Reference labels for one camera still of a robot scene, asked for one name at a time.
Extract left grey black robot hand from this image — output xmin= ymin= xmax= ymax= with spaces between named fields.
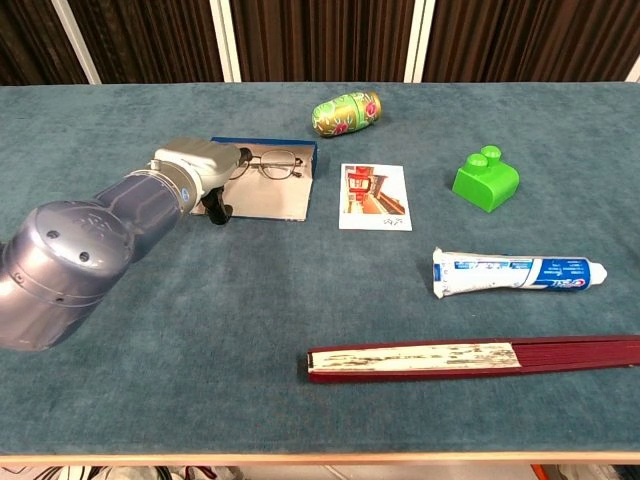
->
xmin=152 ymin=138 xmax=254 ymax=226

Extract thin black metal eyeglasses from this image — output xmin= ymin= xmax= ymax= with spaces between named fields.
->
xmin=229 ymin=148 xmax=305 ymax=181

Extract blue glasses case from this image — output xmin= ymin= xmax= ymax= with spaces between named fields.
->
xmin=192 ymin=136 xmax=319 ymax=221

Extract green gold floral nesting doll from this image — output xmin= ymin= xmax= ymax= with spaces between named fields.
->
xmin=311 ymin=90 xmax=383 ymax=140

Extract dark brown pleated curtain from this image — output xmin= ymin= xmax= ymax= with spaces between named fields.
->
xmin=0 ymin=0 xmax=640 ymax=86

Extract white bordered photo card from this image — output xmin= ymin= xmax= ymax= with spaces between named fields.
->
xmin=338 ymin=163 xmax=414 ymax=232

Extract teal felt table cloth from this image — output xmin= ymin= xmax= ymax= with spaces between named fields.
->
xmin=0 ymin=81 xmax=640 ymax=457

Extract green toy building block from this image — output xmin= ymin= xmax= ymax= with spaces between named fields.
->
xmin=451 ymin=144 xmax=521 ymax=214

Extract dark red folding fan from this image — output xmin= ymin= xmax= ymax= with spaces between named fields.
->
xmin=306 ymin=334 xmax=640 ymax=385

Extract white blue toothpaste tube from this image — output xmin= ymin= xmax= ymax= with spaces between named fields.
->
xmin=431 ymin=246 xmax=609 ymax=300

